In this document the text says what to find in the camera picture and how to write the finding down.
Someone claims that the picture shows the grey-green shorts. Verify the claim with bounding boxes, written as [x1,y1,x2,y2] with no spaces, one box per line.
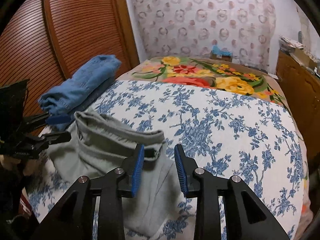
[47,111,181,237]

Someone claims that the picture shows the folded blue jeans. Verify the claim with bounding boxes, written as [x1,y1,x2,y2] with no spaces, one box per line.
[38,55,121,132]

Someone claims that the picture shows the blue floral white quilt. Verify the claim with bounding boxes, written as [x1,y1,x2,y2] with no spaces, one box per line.
[26,80,306,240]

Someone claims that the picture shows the brown louvered wardrobe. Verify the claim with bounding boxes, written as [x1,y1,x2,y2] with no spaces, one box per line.
[1,0,139,116]

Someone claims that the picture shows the colourful flower blanket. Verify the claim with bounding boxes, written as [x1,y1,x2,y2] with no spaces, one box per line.
[118,56,289,107]

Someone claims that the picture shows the long wooden cabinet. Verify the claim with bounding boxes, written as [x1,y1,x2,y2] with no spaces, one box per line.
[276,51,319,165]

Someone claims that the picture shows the patterned lace curtain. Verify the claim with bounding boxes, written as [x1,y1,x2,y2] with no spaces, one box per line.
[131,0,276,70]

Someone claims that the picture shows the box with blue item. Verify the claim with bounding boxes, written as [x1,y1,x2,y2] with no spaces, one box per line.
[210,45,233,62]

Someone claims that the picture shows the stack of papers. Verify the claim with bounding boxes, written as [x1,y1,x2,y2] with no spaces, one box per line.
[279,36,304,53]

